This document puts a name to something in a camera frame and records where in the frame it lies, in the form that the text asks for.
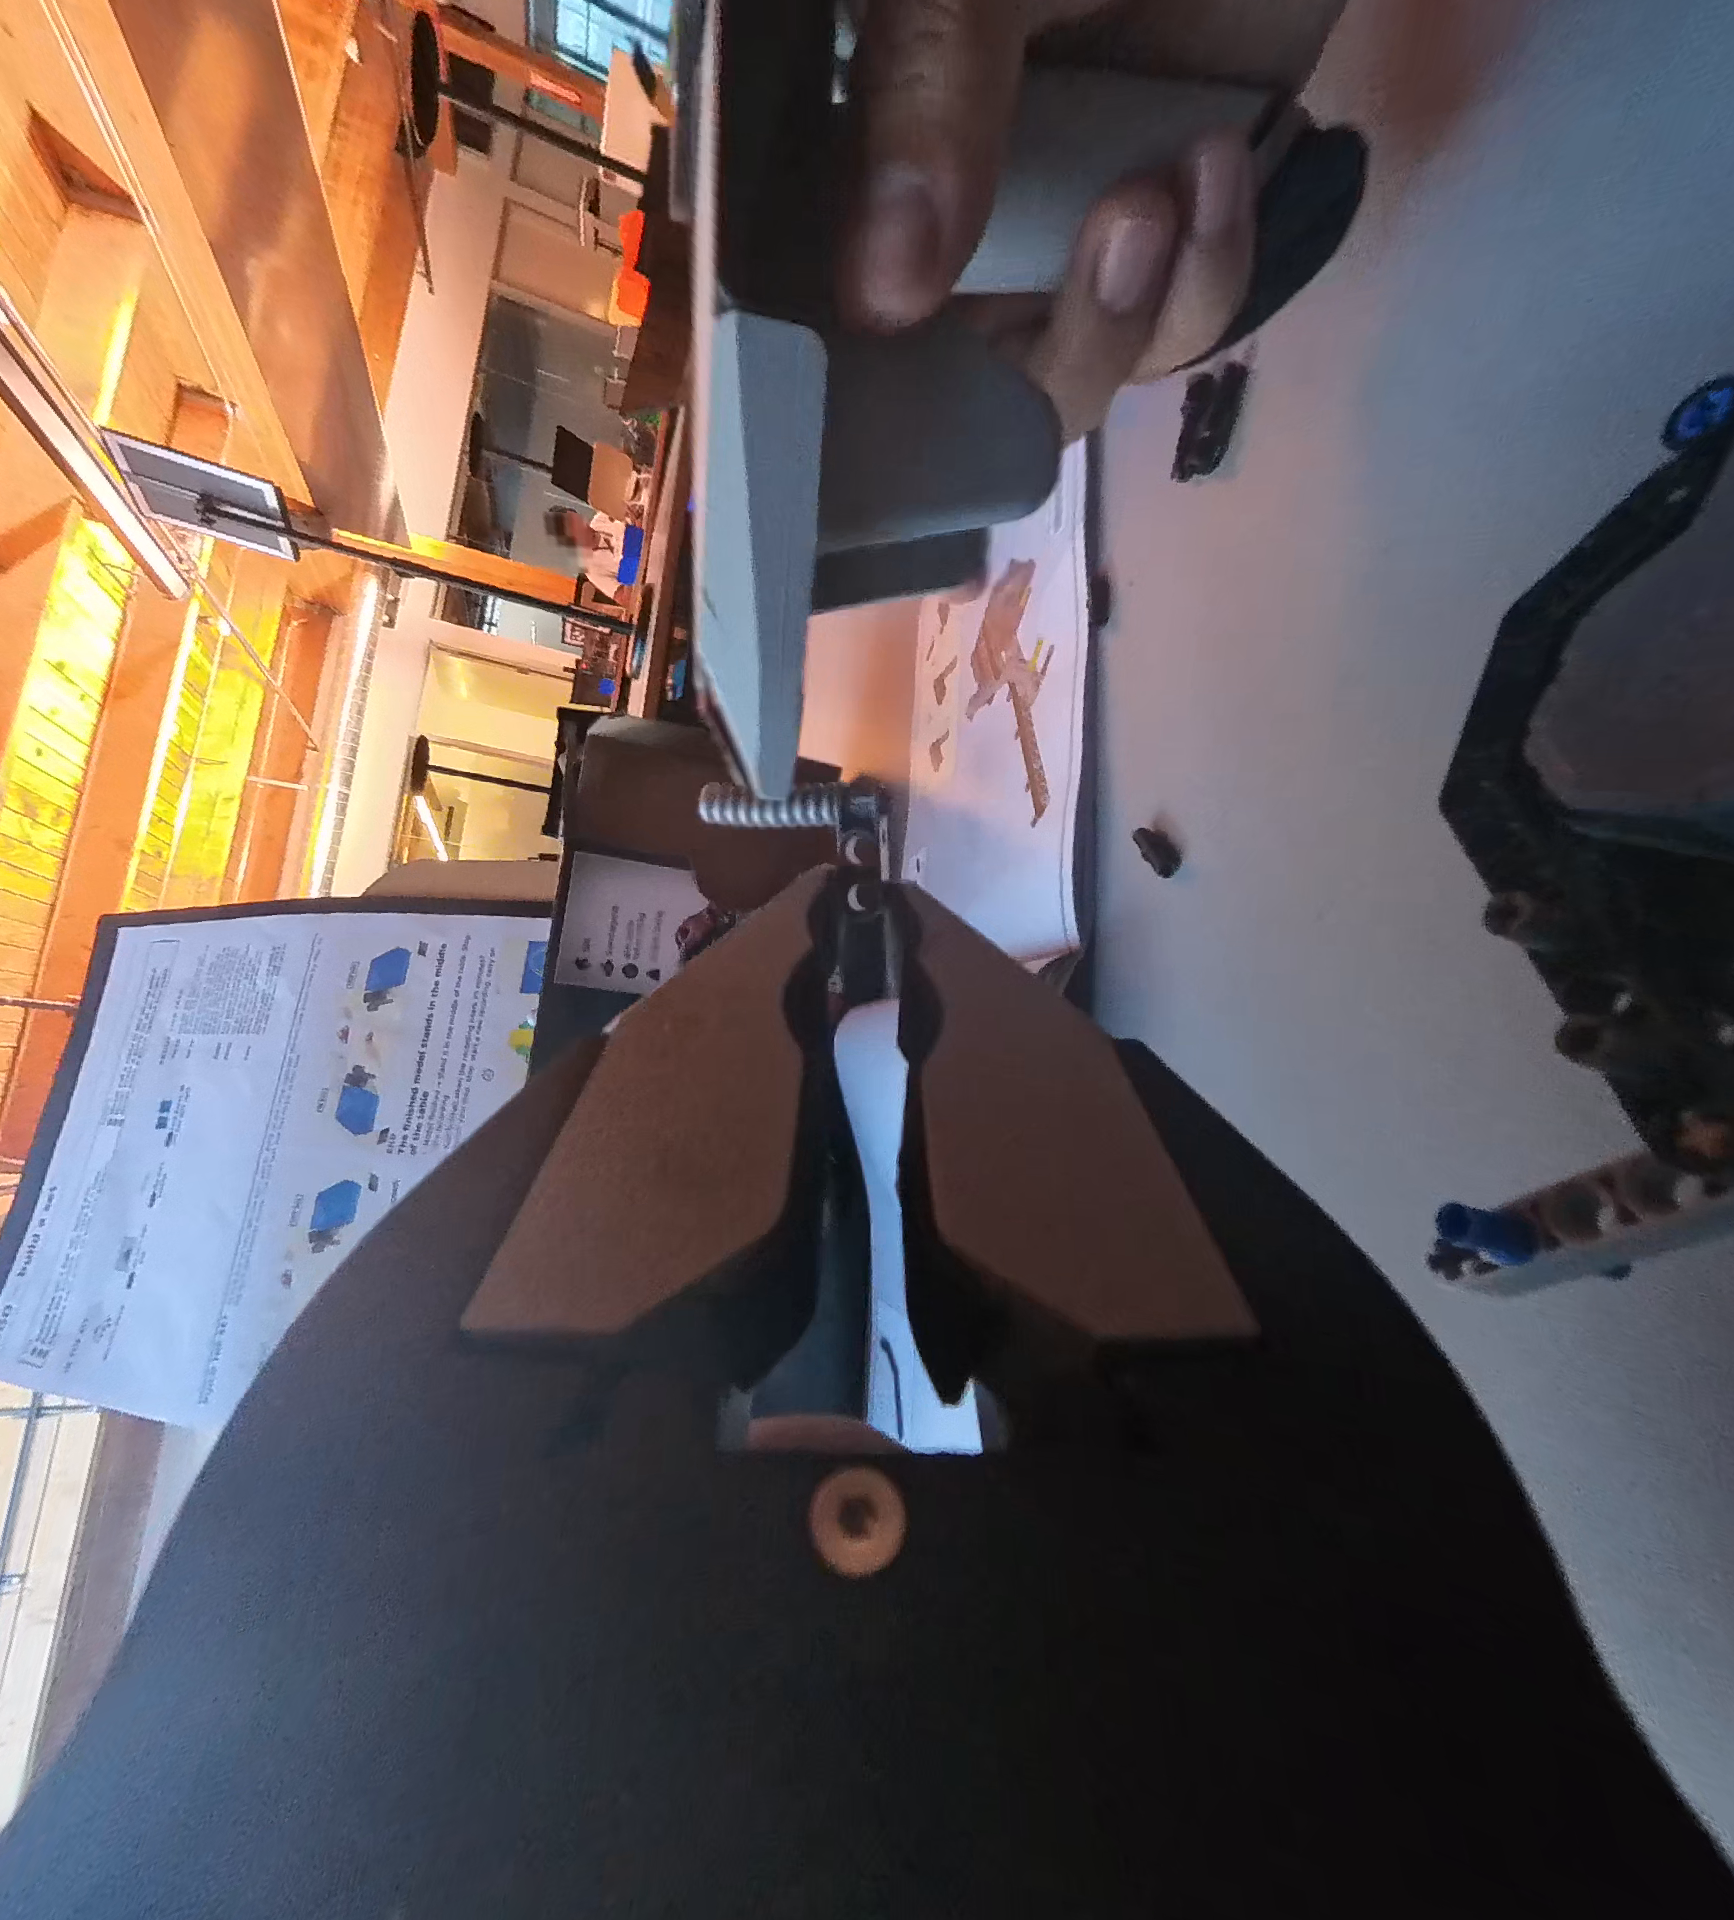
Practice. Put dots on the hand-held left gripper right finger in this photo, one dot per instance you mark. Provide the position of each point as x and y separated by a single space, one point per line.
1076 1155

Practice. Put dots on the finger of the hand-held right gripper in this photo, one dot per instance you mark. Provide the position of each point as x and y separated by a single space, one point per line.
926 435
755 524

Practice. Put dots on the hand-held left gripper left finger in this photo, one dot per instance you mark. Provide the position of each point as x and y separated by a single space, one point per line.
643 1141

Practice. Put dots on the grey spring lego shock absorber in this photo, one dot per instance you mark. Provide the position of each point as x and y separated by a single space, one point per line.
770 806

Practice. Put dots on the black lego truck box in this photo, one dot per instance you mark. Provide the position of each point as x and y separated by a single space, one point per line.
626 914

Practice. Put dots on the black lego connector piece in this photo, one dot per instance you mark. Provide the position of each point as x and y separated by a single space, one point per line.
1209 421

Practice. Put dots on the small black lego pin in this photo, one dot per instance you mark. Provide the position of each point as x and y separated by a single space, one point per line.
1159 853

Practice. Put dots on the lego instruction booklet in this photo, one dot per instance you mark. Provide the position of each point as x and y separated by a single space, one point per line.
1016 811

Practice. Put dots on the black grey lego chassis assembly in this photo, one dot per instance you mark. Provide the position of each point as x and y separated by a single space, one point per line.
1632 961

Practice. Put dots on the person's right hand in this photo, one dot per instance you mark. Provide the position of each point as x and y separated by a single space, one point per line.
913 181

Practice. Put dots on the printed instruction sheet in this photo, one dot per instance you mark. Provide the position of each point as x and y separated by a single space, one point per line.
252 1141

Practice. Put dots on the flat panel light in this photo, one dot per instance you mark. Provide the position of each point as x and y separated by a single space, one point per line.
201 488

